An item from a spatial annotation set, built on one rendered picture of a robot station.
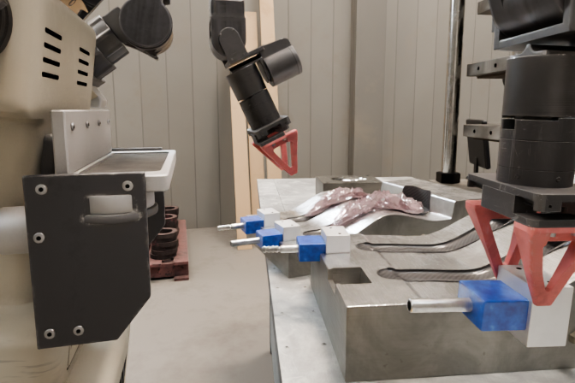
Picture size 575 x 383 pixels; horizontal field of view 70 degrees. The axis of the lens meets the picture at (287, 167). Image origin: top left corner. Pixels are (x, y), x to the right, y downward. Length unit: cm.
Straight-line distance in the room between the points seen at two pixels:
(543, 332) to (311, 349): 27
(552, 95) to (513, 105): 3
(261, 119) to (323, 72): 335
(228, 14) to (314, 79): 332
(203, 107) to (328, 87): 121
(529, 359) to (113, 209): 49
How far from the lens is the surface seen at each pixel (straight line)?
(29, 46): 42
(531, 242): 37
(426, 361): 54
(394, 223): 85
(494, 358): 57
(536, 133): 38
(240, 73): 71
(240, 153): 339
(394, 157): 437
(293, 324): 62
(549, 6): 38
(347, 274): 58
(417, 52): 448
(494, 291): 42
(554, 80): 38
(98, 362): 59
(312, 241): 63
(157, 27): 70
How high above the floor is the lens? 110
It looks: 8 degrees down
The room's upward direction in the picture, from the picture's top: straight up
